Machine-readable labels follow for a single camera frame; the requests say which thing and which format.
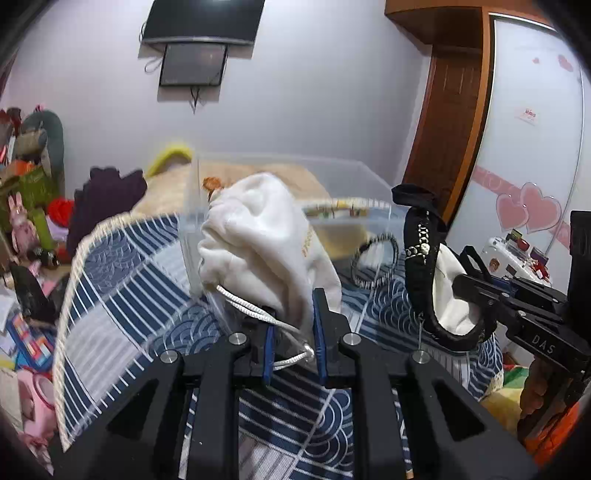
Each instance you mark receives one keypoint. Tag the yellow plush toy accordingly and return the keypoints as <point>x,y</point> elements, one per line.
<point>175,153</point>

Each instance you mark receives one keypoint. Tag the yellow floral fabric scrunchie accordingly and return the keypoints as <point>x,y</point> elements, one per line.
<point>336,208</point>

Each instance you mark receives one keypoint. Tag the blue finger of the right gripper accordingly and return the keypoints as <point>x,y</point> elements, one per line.
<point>505,285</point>
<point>483,294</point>

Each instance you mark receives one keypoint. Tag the green cardboard box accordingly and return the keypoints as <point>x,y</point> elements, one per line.
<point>36,188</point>

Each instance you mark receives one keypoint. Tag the black trimmed white pouch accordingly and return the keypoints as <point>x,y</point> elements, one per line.
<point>431,267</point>

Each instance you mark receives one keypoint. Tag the dark purple garment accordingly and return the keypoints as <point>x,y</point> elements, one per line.
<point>105,194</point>

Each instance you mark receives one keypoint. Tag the white drawstring bag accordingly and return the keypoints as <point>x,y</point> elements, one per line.
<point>265,259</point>

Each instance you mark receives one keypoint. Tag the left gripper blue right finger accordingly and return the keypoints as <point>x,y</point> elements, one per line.
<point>321,309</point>

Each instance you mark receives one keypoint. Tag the brown wooden door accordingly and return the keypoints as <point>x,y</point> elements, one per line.
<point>455,32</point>

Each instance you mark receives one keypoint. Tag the pink rabbit plush toy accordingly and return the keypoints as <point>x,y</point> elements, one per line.
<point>24,233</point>

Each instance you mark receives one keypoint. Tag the clear plastic storage bin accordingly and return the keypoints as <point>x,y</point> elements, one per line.
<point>366,251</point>

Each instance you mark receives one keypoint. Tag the beige plush blanket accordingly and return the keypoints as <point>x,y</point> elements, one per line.
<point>189,187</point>

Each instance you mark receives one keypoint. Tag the blue wave pattern tablecloth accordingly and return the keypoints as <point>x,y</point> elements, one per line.
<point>128,301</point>

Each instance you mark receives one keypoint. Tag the large black wall television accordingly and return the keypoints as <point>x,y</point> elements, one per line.
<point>183,21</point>

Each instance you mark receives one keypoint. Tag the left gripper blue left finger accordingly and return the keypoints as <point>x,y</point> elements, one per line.
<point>269,353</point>

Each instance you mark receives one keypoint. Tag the small black wall monitor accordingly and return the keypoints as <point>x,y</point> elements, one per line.
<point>193,65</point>

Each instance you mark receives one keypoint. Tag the grey green plush toy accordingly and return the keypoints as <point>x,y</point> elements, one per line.
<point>41,141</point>

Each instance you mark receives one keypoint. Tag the white wardrobe with hearts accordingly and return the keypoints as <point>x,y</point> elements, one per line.
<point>530,157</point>

